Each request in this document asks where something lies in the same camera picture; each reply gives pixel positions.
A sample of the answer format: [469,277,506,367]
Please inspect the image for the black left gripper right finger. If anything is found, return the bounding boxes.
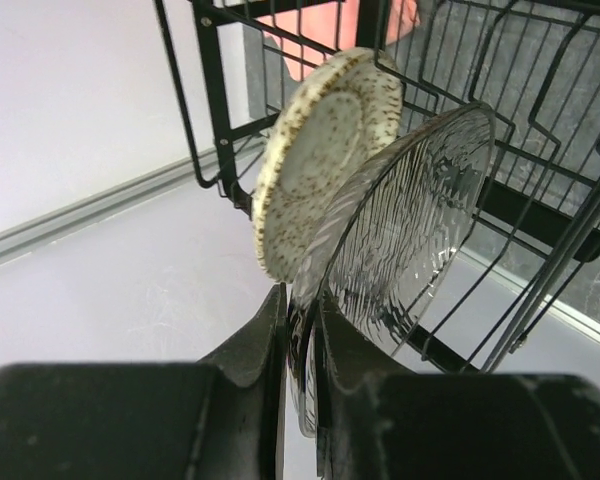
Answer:
[315,296,600,479]

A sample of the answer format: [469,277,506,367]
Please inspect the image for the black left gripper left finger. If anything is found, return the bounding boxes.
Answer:
[0,284,287,479]

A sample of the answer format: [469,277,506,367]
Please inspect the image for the clear glass plate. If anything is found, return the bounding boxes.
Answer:
[288,101,495,438]

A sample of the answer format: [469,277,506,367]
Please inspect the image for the speckled ceramic plate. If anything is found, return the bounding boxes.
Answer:
[251,47,403,282]

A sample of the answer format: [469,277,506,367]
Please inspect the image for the pink folded cloth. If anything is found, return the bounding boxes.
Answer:
[257,0,420,81]

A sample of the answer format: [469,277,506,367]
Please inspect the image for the black wire dish rack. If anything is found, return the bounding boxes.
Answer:
[152,0,600,376]

